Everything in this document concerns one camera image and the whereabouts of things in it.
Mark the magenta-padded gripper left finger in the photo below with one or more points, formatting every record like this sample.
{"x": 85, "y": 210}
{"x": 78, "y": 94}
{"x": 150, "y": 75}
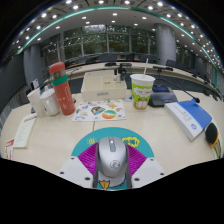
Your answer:
{"x": 76, "y": 171}

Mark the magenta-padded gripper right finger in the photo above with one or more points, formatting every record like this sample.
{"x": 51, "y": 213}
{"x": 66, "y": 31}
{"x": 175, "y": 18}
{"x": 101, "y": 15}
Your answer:
{"x": 146, "y": 171}

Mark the silver computer mouse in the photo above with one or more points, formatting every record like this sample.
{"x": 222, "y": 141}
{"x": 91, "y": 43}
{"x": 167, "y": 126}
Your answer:
{"x": 112, "y": 155}

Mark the round teal cartoon mouse pad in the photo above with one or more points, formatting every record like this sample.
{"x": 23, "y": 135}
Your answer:
{"x": 111, "y": 132}

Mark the colourful sticker sheet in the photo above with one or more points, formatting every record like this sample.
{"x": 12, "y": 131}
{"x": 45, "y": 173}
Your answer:
{"x": 100, "y": 110}

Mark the cream booklet with red header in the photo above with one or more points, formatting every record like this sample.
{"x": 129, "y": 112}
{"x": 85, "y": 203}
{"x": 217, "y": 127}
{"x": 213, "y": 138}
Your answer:
{"x": 25, "y": 130}

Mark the blue and white book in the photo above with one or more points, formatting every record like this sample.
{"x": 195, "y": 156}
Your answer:
{"x": 190, "y": 118}

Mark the white lidded mug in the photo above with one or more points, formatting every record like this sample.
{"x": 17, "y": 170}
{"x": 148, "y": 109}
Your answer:
{"x": 50, "y": 103}

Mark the black handheld microphone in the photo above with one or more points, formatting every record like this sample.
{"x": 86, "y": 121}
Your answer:
{"x": 211, "y": 135}

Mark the black conference microphone unit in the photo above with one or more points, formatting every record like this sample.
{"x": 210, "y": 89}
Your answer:
{"x": 162, "y": 96}

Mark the printed drink cup with straw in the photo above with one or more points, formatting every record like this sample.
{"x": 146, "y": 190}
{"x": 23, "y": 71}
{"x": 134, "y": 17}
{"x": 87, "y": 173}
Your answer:
{"x": 142, "y": 93}

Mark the red thermos with green band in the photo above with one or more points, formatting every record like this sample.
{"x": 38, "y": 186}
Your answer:
{"x": 63, "y": 93}

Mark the white paper cup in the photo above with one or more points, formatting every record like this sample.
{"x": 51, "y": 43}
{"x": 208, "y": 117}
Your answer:
{"x": 35, "y": 103}

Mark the cream desk organiser tray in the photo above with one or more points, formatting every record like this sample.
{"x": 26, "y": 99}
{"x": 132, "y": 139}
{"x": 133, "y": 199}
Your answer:
{"x": 103, "y": 90}

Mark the white standing appliance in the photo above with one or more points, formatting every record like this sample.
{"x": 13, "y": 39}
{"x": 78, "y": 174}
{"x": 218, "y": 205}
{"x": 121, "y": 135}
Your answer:
{"x": 35, "y": 84}

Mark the long curved conference table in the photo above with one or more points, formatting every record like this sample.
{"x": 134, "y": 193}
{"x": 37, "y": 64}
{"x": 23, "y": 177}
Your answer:
{"x": 100, "y": 65}

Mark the dark office chairs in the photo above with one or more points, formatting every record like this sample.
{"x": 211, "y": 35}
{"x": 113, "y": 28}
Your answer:
{"x": 108, "y": 57}

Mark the ceiling lights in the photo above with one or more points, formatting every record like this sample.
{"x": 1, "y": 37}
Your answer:
{"x": 113, "y": 14}

